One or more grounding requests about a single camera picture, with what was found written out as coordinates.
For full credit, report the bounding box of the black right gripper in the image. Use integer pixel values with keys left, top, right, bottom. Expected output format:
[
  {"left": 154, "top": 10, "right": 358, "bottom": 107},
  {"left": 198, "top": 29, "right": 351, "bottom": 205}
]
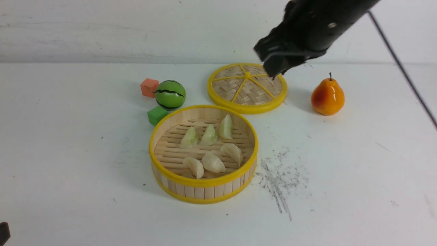
[{"left": 254, "top": 0, "right": 378, "bottom": 78}]

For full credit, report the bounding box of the white dumpling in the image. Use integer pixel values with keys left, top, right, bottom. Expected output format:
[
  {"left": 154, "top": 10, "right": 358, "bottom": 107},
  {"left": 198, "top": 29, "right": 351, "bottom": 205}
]
[
  {"left": 220, "top": 143, "right": 244, "bottom": 167},
  {"left": 182, "top": 156, "right": 205, "bottom": 179},
  {"left": 201, "top": 152, "right": 226, "bottom": 173}
]

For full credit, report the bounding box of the yellow rimmed woven steamer lid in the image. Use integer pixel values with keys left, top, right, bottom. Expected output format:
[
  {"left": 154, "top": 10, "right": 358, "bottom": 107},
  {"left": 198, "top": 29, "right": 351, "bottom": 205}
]
[{"left": 207, "top": 63, "right": 288, "bottom": 114}]

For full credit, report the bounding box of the yellow rimmed bamboo steamer tray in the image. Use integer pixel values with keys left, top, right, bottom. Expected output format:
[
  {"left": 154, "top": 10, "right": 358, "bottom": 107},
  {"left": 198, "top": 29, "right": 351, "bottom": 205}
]
[{"left": 149, "top": 105, "right": 259, "bottom": 204}]

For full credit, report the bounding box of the orange yellow toy pear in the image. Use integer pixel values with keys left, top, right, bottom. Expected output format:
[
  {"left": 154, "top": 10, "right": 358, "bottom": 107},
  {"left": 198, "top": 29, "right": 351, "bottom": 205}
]
[{"left": 311, "top": 72, "right": 345, "bottom": 116}]

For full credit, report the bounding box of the green striped watermelon ball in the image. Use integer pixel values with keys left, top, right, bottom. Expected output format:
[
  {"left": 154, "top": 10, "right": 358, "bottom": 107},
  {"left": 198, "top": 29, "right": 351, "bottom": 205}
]
[{"left": 155, "top": 80, "right": 186, "bottom": 111}]

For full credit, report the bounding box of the orange foam cube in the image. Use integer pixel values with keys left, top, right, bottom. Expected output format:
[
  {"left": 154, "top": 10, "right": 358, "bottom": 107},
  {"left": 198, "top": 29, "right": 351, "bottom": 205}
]
[{"left": 140, "top": 78, "right": 159, "bottom": 98}]

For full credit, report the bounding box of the green foam cube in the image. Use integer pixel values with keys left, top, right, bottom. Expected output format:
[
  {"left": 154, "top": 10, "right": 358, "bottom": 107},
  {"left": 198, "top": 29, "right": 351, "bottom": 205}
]
[{"left": 147, "top": 106, "right": 169, "bottom": 126}]

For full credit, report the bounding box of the black left robot part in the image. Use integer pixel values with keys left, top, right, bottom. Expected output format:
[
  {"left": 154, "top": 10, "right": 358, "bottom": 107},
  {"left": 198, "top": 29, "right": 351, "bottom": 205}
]
[{"left": 0, "top": 222, "right": 11, "bottom": 246}]

